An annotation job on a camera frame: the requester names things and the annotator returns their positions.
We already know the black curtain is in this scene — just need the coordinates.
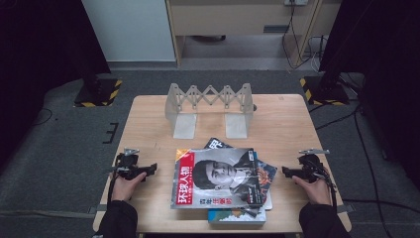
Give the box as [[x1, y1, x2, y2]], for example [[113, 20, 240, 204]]
[[318, 0, 420, 181], [0, 0, 112, 168]]

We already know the looped black floor cable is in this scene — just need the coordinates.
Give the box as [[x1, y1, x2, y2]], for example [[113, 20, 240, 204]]
[[32, 106, 54, 127]]

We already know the left hand-held gripper black cable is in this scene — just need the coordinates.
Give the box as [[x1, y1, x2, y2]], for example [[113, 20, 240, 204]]
[[106, 153, 121, 203]]

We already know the bundle of cables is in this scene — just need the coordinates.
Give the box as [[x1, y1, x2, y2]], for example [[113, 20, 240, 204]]
[[306, 34, 329, 73]]

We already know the blue book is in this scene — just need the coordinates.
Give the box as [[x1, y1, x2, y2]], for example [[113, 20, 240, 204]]
[[207, 206, 267, 227]]

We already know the right hand-held gripper black cable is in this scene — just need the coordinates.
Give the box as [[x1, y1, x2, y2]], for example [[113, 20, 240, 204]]
[[316, 164, 339, 213]]

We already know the long black floor cable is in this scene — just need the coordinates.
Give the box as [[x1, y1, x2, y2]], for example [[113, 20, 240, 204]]
[[353, 108, 386, 238]]

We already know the hand-held gripper black cable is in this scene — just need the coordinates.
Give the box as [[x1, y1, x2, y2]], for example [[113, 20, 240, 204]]
[[316, 164, 339, 213], [106, 153, 121, 203]]

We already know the dark book with orange print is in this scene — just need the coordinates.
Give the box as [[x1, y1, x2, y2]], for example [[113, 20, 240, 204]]
[[203, 136, 278, 201]]

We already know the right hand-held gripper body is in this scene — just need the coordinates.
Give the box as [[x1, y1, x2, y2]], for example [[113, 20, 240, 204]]
[[297, 148, 331, 183]]

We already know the black power cable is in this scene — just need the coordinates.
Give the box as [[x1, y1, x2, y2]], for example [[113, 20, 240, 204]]
[[280, 4, 311, 70]]

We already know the thin black floor cable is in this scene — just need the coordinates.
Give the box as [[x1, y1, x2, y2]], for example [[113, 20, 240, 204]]
[[341, 197, 420, 215]]

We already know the person's left hand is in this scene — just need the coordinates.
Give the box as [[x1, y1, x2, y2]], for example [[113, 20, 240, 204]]
[[110, 171, 148, 203]]

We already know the stand with black-yellow striped base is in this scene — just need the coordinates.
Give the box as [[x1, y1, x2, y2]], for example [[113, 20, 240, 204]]
[[299, 0, 351, 107], [73, 0, 124, 109]]

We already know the white expandable book rack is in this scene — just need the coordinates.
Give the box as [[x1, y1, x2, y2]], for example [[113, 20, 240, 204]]
[[164, 82, 258, 140]]

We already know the grey tape piece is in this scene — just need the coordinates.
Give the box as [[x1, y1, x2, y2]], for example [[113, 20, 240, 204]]
[[336, 203, 356, 214], [86, 203, 109, 215]]

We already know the light wooden cabinet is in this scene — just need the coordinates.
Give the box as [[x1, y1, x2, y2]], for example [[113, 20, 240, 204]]
[[164, 0, 343, 67]]

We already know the thick black floor cable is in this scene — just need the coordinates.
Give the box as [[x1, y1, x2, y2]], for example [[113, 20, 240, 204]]
[[311, 98, 364, 132]]

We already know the person's right hand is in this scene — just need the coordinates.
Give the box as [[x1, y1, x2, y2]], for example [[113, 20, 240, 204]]
[[291, 168, 333, 206]]

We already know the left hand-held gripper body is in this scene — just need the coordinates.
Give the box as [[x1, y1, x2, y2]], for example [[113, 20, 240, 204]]
[[113, 148, 149, 181]]

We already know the grey magazine with red label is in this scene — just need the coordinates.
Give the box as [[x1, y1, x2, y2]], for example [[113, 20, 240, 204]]
[[169, 147, 265, 210]]

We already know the black tape mark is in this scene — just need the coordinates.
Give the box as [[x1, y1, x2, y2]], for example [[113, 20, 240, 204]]
[[101, 121, 120, 145]]

